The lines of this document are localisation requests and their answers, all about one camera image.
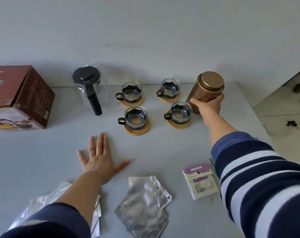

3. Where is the person's right hand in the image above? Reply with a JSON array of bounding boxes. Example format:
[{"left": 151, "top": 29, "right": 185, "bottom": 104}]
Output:
[{"left": 190, "top": 93, "right": 225, "bottom": 126}]

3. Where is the person's left hand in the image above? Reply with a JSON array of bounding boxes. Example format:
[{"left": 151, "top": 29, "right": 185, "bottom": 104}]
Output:
[{"left": 77, "top": 132, "right": 130, "bottom": 185}]

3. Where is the bronze metal tea canister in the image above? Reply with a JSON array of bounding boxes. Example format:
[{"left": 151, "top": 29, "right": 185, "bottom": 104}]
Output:
[{"left": 186, "top": 71, "right": 225, "bottom": 115}]

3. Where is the glass cup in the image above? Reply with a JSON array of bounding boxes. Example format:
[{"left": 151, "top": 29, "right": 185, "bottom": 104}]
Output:
[
  {"left": 156, "top": 78, "right": 181, "bottom": 99},
  {"left": 116, "top": 82, "right": 142, "bottom": 104},
  {"left": 163, "top": 101, "right": 193, "bottom": 124},
  {"left": 118, "top": 105, "right": 148, "bottom": 128}
]

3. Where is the wooden coaster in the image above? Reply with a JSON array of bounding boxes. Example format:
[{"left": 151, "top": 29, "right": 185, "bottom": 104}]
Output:
[
  {"left": 123, "top": 119, "right": 150, "bottom": 136},
  {"left": 166, "top": 110, "right": 192, "bottom": 130},
  {"left": 120, "top": 95, "right": 143, "bottom": 108},
  {"left": 160, "top": 93, "right": 181, "bottom": 104}
]

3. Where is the glass teapot black lid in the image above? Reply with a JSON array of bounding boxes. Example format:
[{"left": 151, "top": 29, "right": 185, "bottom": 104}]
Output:
[{"left": 70, "top": 64, "right": 110, "bottom": 116}]

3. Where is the red cardboard tea set box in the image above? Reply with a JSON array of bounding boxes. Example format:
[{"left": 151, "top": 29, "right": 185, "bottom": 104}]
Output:
[{"left": 0, "top": 65, "right": 56, "bottom": 133}]

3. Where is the person's right forearm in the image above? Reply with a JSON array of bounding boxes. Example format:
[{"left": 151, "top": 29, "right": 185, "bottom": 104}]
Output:
[{"left": 204, "top": 116, "right": 300, "bottom": 238}]

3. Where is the pile of silver foil packets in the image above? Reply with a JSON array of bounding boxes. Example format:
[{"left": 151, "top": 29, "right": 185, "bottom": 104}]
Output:
[
  {"left": 8, "top": 181, "right": 102, "bottom": 238},
  {"left": 114, "top": 175, "right": 173, "bottom": 238}
]

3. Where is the purple white small packet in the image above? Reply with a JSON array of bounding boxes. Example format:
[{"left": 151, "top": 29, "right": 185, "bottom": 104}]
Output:
[{"left": 182, "top": 163, "right": 219, "bottom": 201}]

